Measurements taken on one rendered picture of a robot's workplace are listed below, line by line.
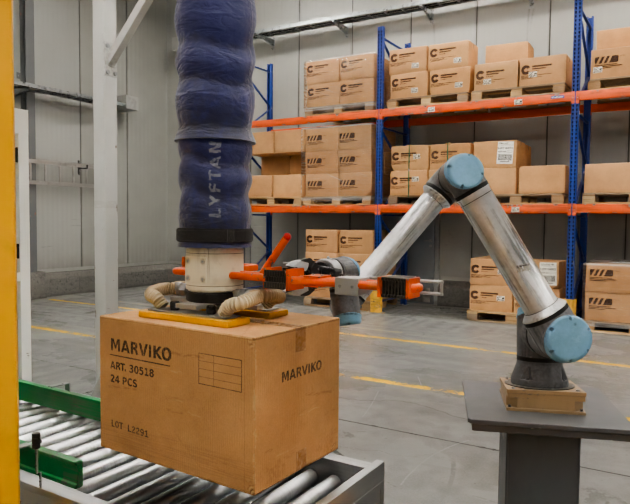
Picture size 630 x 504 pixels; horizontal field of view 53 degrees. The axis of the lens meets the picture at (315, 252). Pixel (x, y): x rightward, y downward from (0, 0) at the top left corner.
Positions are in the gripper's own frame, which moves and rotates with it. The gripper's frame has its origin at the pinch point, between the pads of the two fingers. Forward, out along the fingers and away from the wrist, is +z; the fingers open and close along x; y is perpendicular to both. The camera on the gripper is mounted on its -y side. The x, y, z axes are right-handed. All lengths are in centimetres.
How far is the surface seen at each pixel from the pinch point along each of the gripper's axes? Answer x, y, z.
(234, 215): 17.4, 17.1, 3.6
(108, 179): 44, 270, -162
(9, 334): -16, 64, 43
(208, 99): 49, 21, 10
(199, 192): 23.8, 24.9, 9.6
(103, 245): -3, 271, -158
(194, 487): -68, 37, 0
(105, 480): -67, 64, 12
